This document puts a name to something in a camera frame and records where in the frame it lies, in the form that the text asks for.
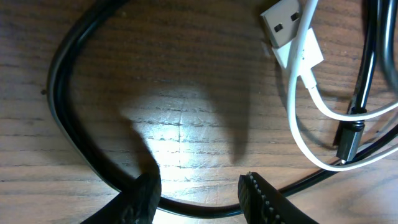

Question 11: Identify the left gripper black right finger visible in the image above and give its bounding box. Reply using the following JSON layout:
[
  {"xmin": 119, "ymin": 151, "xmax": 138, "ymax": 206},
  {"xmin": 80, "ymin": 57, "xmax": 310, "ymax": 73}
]
[{"xmin": 238, "ymin": 172, "xmax": 317, "ymax": 224}]

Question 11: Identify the black usb cable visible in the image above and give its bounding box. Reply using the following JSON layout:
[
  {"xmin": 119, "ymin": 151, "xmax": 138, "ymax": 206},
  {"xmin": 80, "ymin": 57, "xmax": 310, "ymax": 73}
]
[
  {"xmin": 377, "ymin": 0, "xmax": 398, "ymax": 91},
  {"xmin": 45, "ymin": 0, "xmax": 398, "ymax": 218}
]

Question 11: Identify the white usb cable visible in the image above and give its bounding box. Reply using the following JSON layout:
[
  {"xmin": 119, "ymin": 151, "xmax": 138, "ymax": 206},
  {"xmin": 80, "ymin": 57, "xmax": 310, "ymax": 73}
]
[{"xmin": 259, "ymin": 0, "xmax": 398, "ymax": 172}]

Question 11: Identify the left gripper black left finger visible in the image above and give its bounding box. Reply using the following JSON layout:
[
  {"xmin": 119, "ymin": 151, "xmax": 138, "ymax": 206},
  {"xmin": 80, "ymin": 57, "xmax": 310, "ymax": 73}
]
[{"xmin": 81, "ymin": 174, "xmax": 161, "ymax": 224}]

